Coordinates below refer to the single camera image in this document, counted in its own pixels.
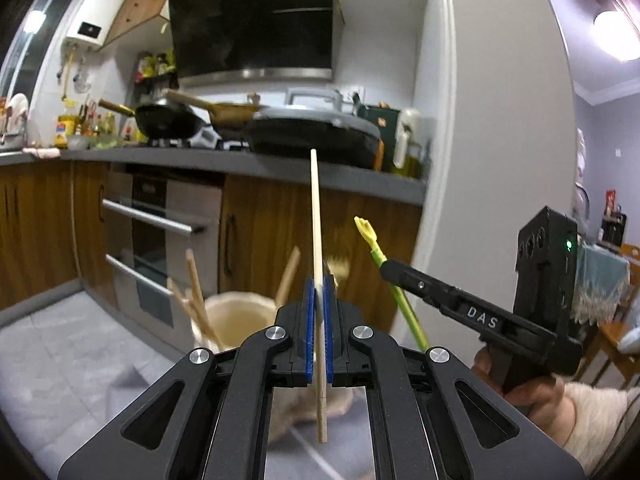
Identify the grey kitchen countertop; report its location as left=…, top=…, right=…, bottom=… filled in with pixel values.
left=0, top=145, right=429, bottom=207

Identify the person right hand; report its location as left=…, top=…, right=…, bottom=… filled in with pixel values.
left=472, top=348, right=576, bottom=446

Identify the cream ceramic utensil holder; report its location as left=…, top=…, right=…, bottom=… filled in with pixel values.
left=188, top=291, right=356, bottom=441

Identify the oil dispenser bottle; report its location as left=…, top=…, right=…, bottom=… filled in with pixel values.
left=392, top=107, right=422, bottom=179

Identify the large black lidded pan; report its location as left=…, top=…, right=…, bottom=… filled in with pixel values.
left=243, top=88, right=384, bottom=170

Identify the stainless built-in oven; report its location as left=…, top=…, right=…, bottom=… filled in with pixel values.
left=100, top=164, right=224, bottom=351

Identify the dark green appliance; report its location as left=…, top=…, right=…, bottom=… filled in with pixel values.
left=357, top=102, right=400, bottom=172

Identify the black wok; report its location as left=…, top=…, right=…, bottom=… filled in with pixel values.
left=98, top=98, right=206, bottom=141

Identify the grey striped table cloth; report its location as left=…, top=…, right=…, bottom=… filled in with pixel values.
left=98, top=368, right=381, bottom=480

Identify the black range hood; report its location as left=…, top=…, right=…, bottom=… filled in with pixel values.
left=168, top=0, right=342, bottom=86

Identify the yellow oil bottle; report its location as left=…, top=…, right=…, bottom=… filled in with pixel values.
left=54, top=114, right=78, bottom=148

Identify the white water heater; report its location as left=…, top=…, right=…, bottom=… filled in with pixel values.
left=65, top=0, right=125, bottom=50

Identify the brown wooden-handled saucepan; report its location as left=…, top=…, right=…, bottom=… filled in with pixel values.
left=163, top=89, right=262, bottom=131

